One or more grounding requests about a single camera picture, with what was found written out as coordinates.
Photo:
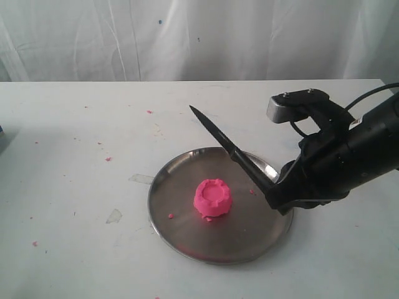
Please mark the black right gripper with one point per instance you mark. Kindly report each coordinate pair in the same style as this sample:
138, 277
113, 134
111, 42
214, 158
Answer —
304, 182

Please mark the black serrated knife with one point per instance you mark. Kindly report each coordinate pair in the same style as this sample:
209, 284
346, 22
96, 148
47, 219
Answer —
238, 156

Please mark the pink dough piece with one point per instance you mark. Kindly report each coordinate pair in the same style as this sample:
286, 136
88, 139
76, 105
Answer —
212, 199

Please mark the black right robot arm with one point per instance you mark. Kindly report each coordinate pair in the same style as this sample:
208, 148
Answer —
373, 147

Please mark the round steel plate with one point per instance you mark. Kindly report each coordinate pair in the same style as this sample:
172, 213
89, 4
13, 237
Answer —
245, 233

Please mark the clear tape piece upper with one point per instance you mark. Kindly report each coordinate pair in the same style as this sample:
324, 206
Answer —
141, 178

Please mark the clear tape piece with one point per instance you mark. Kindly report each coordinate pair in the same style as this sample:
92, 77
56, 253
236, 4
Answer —
141, 178
114, 217

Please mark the clear tape piece lower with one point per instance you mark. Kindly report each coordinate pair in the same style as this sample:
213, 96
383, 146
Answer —
114, 217

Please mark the white backdrop curtain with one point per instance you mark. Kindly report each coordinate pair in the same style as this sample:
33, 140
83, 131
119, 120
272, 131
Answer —
198, 40

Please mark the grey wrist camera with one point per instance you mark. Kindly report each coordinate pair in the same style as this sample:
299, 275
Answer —
294, 106

